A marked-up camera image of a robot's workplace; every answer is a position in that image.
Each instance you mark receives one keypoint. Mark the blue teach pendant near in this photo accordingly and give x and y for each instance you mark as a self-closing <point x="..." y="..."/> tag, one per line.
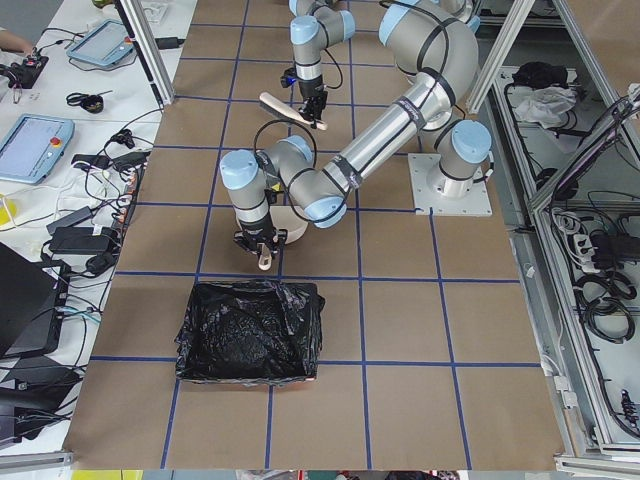
<point x="33" y="146"/>

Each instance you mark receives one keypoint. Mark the black power adapter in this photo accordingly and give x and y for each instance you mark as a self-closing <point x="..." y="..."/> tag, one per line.
<point x="83" y="241"/>

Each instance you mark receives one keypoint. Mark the black tape roll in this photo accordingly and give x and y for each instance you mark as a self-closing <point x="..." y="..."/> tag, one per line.
<point x="93" y="104"/>

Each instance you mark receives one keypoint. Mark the black laptop computer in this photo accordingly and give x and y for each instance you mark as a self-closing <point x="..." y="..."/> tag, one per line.
<point x="31" y="295"/>

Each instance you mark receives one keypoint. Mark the aluminium frame post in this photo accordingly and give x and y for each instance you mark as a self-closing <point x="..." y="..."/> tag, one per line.
<point x="139" y="31"/>

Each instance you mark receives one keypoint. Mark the power strip with plugs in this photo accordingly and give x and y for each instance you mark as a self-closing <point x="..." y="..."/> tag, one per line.
<point x="127" y="200"/>

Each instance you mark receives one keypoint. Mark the blue teach pendant far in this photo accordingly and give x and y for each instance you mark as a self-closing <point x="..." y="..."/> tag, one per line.
<point x="106" y="47"/>

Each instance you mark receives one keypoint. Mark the white crumpled cloth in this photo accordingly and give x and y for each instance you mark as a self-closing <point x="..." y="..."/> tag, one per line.
<point x="548" y="107"/>

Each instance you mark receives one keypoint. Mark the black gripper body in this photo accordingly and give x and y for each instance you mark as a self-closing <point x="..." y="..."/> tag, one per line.
<point x="311" y="90"/>
<point x="258" y="233"/>

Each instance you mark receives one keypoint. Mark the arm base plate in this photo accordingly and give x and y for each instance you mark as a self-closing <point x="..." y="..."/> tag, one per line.
<point x="436" y="194"/>

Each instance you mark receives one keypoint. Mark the black bag lined bin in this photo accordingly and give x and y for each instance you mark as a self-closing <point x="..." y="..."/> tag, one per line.
<point x="253" y="332"/>

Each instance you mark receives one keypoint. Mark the beige plastic dustpan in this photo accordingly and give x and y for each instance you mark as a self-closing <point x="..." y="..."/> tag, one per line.
<point x="283" y="217"/>

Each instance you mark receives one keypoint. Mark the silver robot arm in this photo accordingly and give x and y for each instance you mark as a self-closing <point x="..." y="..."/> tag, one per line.
<point x="434" y="44"/>
<point x="315" y="27"/>

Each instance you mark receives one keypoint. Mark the blue teach pendant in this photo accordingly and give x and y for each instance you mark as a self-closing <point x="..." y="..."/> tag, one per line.
<point x="106" y="47"/>
<point x="33" y="146"/>

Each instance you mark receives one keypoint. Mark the beige hand brush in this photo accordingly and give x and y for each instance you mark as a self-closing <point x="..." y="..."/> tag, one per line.
<point x="283" y="111"/>

